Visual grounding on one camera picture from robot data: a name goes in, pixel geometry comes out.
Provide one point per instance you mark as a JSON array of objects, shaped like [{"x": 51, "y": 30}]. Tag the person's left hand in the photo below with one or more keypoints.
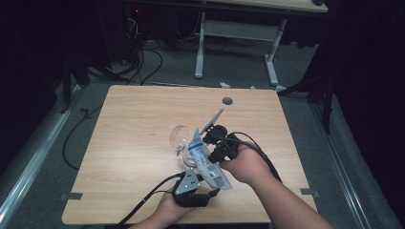
[{"x": 172, "y": 211}]

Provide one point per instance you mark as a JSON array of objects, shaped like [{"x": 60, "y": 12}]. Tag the blue scrap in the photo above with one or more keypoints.
[{"x": 251, "y": 85}]

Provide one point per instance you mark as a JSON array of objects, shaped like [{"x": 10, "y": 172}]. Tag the white and blue milk carton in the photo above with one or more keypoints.
[{"x": 203, "y": 162}]

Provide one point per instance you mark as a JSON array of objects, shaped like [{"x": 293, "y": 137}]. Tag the clear glass jar with lid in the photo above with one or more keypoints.
[{"x": 179, "y": 136}]

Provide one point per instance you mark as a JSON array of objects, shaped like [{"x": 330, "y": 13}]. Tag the black metal stand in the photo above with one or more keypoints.
[
  {"x": 328, "y": 108},
  {"x": 67, "y": 92}
]

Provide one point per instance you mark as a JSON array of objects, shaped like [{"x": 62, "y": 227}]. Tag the metal floor rail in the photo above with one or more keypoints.
[
  {"x": 342, "y": 171},
  {"x": 38, "y": 159}
]

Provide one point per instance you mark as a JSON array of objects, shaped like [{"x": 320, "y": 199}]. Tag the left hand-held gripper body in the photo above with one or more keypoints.
[{"x": 187, "y": 191}]

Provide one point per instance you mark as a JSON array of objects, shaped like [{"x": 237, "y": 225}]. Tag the person's right hand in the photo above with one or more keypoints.
[{"x": 248, "y": 165}]

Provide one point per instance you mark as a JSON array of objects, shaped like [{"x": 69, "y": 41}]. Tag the grey tape strip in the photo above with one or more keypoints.
[
  {"x": 70, "y": 196},
  {"x": 309, "y": 191}
]

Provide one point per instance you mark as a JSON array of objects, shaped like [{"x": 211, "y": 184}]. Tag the white-framed desk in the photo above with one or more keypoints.
[{"x": 238, "y": 30}]

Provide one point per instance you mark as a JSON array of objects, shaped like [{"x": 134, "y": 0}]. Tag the white scrap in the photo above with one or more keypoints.
[{"x": 224, "y": 85}]

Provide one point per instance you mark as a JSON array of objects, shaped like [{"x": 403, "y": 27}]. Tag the dark box with red light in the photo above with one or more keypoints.
[{"x": 137, "y": 11}]

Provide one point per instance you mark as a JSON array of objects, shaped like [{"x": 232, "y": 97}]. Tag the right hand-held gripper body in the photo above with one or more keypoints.
[{"x": 226, "y": 146}]

